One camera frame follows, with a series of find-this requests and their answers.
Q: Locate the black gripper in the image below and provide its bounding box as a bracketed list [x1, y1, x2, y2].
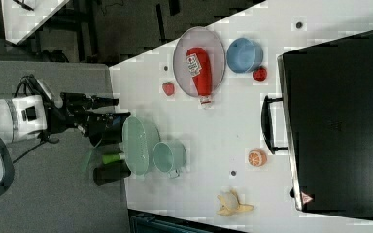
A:
[47, 92, 131, 136]

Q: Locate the red ketchup bottle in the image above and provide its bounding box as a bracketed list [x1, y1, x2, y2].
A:
[186, 47, 213, 108]

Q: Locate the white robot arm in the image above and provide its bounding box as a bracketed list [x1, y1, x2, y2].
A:
[0, 92, 130, 144]

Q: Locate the grey round plate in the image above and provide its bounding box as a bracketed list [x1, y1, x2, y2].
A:
[173, 27, 225, 97]

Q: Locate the green perforated colander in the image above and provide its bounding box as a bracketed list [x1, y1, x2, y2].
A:
[122, 116, 160, 176]

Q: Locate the red strawberry toy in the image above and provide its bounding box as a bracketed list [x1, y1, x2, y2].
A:
[162, 82, 175, 96]

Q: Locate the green mug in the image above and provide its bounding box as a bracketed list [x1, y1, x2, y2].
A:
[153, 140, 187, 179]

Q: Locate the peeled banana toy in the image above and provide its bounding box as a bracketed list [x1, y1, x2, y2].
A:
[217, 189, 254, 216]

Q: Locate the orange half toy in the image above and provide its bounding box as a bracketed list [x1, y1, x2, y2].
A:
[248, 149, 267, 167]

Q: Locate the red tomato toy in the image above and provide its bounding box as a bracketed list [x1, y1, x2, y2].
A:
[253, 67, 268, 82]

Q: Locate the silver toaster oven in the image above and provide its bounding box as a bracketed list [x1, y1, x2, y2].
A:
[277, 30, 373, 220]

